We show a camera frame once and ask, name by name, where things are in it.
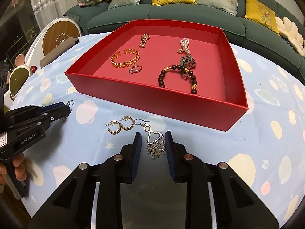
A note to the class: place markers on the gold wrist watch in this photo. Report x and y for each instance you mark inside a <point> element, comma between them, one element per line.
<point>145,37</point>

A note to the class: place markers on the white lace curtain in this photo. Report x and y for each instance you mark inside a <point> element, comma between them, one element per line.
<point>47,2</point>

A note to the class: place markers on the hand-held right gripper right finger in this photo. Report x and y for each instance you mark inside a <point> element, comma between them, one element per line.
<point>169,157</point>

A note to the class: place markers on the white framed mirror with ears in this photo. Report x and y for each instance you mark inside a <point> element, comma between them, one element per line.
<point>17,78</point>

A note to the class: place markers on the heart and flower dangle earring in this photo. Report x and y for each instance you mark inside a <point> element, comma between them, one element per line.
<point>156,150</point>

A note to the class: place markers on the gold hoop earring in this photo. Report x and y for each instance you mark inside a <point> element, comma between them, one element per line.
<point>128,127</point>
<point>114,132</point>

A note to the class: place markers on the white machine with wooden disc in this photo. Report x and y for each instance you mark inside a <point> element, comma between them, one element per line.
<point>60,38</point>

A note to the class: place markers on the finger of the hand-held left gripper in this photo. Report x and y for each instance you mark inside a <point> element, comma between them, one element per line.
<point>51,106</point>
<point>57,114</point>

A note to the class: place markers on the person's left hand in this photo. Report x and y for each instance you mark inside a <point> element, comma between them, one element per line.
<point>19,169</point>

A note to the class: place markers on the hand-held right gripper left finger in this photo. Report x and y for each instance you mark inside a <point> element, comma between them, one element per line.
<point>135,157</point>

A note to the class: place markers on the green sofa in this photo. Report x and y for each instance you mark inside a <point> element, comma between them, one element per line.
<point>190,14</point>

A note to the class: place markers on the silver wrist watch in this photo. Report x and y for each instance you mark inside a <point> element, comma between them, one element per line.
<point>189,62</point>

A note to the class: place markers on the red cardboard box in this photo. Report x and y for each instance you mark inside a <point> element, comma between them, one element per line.
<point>166,109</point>

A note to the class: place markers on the white flower cushion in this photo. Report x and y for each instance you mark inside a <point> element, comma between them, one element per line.
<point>289,31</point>

